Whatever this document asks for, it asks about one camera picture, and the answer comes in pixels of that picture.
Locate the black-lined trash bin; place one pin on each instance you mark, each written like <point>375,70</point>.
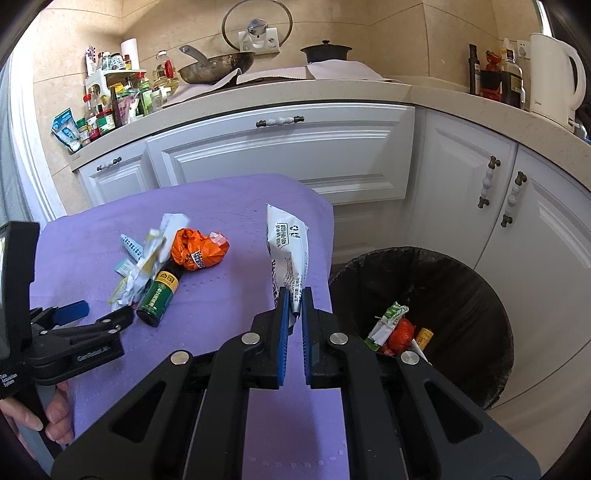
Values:
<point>461,300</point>

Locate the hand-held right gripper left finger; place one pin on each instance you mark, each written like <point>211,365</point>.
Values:
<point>281,341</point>

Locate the slim dark oil bottle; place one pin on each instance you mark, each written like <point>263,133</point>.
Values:
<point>474,69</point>

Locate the white wall lid holder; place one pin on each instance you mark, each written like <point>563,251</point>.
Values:
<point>270,39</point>

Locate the white condiment rack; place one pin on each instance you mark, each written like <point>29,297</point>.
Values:
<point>99,85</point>

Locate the black lidded pot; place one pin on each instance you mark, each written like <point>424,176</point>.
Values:
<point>325,53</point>

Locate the small teal white packet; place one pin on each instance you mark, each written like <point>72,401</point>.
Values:
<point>123,267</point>

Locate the large dark sauce bottle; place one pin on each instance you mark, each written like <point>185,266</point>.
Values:
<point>511,85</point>

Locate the white wall socket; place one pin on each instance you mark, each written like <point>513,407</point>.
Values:
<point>523,49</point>

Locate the steel wok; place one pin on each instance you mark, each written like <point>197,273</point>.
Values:
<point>217,69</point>

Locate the person's left hand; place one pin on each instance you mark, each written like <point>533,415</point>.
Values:
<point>60,410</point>

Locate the white electric kettle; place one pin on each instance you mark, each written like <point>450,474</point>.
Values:
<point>551,78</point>

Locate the white wrappers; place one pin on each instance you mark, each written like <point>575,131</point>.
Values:
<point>138,277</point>

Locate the dark bottle green label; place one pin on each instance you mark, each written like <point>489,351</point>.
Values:
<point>157,295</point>

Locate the narrow white cabinet door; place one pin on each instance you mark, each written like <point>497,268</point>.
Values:
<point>452,194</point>

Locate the brown bottle yellow label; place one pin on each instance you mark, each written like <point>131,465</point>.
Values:
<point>425,338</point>

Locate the white stove cover cloth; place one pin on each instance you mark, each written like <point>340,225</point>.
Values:
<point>341,70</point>

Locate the cluster of condiment bottles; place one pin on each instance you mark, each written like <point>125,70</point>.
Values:
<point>138,99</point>

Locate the glass pot lid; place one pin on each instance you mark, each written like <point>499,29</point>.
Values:
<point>235,23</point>

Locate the paper towel roll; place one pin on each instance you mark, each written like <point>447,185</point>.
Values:
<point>129,53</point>

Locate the white black-print packet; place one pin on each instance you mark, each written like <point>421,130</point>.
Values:
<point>286,249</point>

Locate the wide white drawer front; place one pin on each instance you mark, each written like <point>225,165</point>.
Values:
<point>277,157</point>

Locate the small white cabinet door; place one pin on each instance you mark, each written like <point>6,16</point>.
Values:
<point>120,184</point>

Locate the purple tablecloth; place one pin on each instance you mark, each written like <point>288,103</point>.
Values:
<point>221,221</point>

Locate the white plastic wrapper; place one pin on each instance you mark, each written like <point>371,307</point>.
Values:
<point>173,224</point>

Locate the white green-print wrapper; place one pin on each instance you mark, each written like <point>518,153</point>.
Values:
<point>385,325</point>

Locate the blue seasoning packet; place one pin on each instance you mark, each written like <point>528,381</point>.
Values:
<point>68,131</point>

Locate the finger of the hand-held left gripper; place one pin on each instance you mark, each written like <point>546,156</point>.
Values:
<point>71,311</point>
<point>117,318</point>

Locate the red plastic bag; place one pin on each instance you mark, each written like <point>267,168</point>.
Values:
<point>400,337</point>

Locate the orange wrapper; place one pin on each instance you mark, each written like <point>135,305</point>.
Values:
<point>194,247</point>

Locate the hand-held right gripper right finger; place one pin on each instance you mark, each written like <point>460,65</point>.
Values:
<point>311,341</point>

